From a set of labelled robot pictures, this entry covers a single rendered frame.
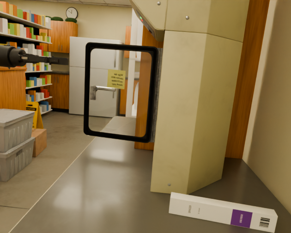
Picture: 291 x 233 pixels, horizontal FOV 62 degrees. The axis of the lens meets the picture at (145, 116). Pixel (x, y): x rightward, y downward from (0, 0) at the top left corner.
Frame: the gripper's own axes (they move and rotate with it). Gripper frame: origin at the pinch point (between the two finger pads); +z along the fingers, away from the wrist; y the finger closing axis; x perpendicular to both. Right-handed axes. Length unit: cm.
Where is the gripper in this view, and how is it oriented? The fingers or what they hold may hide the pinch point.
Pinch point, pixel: (59, 61)
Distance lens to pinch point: 113.6
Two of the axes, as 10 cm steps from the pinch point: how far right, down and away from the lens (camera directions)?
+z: 9.9, 0.9, -0.4
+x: -0.8, 9.8, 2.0
